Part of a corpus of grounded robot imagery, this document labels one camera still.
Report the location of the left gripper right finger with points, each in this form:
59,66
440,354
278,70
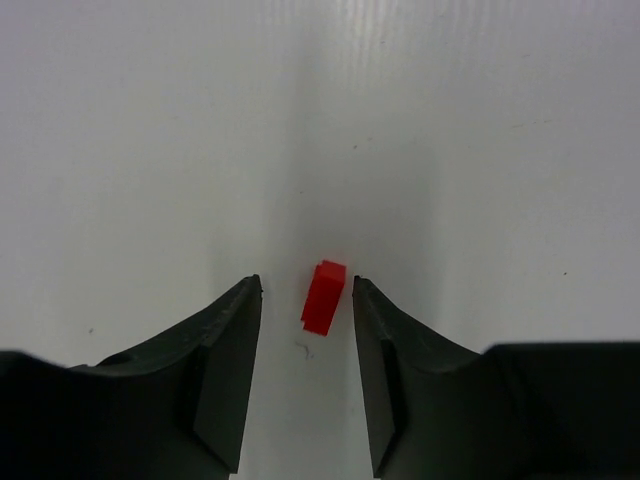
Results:
436,410

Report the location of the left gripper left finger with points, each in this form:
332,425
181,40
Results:
171,407

